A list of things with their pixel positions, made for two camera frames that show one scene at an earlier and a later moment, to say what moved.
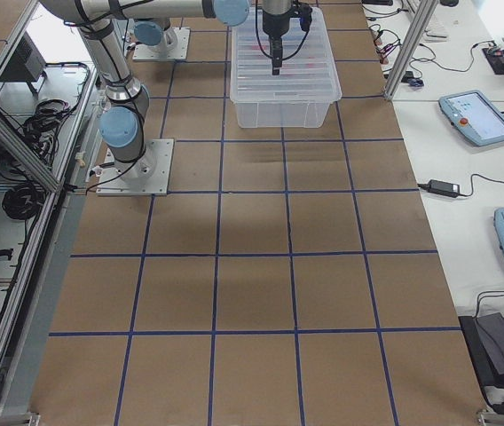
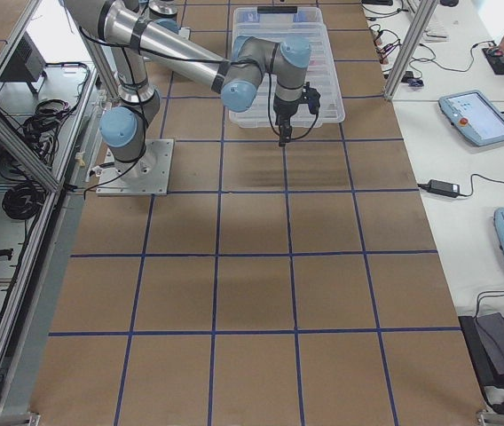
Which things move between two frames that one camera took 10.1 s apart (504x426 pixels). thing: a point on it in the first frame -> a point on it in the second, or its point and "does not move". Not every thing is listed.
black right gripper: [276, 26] -> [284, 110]
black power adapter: [444, 188] does not move
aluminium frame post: [424, 11] does not move
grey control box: [26, 64] does not move
